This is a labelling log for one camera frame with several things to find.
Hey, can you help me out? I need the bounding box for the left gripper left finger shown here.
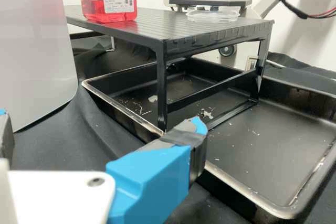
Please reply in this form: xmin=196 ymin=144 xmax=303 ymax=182
xmin=0 ymin=108 xmax=15 ymax=158

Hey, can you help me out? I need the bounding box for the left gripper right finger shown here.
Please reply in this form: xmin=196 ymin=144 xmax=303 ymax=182
xmin=104 ymin=115 xmax=209 ymax=224

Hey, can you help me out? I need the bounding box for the petri dish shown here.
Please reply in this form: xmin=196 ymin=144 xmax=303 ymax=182
xmin=185 ymin=6 xmax=241 ymax=24

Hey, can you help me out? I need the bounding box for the black platform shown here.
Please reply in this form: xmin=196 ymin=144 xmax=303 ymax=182
xmin=66 ymin=5 xmax=275 ymax=134

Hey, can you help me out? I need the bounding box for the black tray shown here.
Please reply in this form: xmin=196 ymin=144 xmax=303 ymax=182
xmin=81 ymin=56 xmax=336 ymax=221

